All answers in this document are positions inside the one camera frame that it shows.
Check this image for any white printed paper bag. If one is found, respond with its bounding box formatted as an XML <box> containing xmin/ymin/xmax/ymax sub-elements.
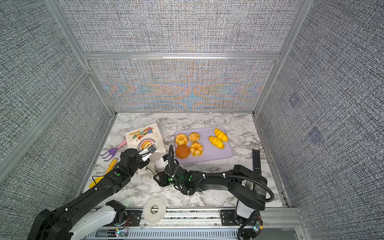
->
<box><xmin>125</xmin><ymin>123</ymin><xmax>167</xmax><ymax>175</ymax></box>

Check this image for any orange brown fake bread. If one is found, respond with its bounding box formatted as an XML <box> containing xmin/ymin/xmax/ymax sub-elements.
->
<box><xmin>176</xmin><ymin>145</ymin><xmax>190</xmax><ymax>159</ymax></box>

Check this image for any yellow bundt fake bread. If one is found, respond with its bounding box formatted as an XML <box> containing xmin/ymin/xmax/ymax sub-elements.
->
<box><xmin>175</xmin><ymin>134</ymin><xmax>189</xmax><ymax>146</ymax></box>

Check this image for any pale yellow fake bun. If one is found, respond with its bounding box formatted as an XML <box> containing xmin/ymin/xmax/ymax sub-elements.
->
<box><xmin>189</xmin><ymin>132</ymin><xmax>200</xmax><ymax>143</ymax></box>

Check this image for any yellow ridged fake loaf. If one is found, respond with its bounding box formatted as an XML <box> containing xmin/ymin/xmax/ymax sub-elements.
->
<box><xmin>214</xmin><ymin>129</ymin><xmax>229</xmax><ymax>142</ymax></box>

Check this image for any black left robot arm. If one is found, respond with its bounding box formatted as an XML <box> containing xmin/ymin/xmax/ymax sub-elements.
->
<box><xmin>28</xmin><ymin>149</ymin><xmax>153</xmax><ymax>240</ymax></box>

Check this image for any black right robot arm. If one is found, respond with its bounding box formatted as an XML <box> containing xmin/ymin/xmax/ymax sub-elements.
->
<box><xmin>153</xmin><ymin>155</ymin><xmax>275</xmax><ymax>211</ymax></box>

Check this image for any purple toy garden fork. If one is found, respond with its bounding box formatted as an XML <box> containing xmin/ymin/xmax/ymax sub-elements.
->
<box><xmin>100</xmin><ymin>140</ymin><xmax>127</xmax><ymax>162</ymax></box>

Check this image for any white tape roll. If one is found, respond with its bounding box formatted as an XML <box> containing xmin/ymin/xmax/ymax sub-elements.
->
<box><xmin>143</xmin><ymin>198</ymin><xmax>167</xmax><ymax>224</ymax></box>

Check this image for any lilac plastic tray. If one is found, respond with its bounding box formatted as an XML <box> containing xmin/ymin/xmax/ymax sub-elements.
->
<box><xmin>174</xmin><ymin>126</ymin><xmax>233</xmax><ymax>165</ymax></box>

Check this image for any black remote control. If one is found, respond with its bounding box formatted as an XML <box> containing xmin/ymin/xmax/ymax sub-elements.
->
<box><xmin>252</xmin><ymin>149</ymin><xmax>262</xmax><ymax>175</ymax></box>

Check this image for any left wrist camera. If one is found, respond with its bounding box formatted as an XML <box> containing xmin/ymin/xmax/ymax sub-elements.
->
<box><xmin>139</xmin><ymin>144</ymin><xmax>157</xmax><ymax>162</ymax></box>

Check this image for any yellow toy tool handle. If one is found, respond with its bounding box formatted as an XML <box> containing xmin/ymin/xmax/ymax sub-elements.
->
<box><xmin>89</xmin><ymin>159</ymin><xmax>118</xmax><ymax>189</ymax></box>

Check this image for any aluminium front rail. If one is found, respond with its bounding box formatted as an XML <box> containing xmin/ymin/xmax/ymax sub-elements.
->
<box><xmin>81</xmin><ymin>207</ymin><xmax>311</xmax><ymax>240</ymax></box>

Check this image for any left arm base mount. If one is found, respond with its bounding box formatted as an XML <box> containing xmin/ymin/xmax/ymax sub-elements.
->
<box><xmin>106</xmin><ymin>200</ymin><xmax>143</xmax><ymax>228</ymax></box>

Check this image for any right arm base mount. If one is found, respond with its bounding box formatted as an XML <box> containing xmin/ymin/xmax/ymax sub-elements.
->
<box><xmin>220</xmin><ymin>210</ymin><xmax>264</xmax><ymax>240</ymax></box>

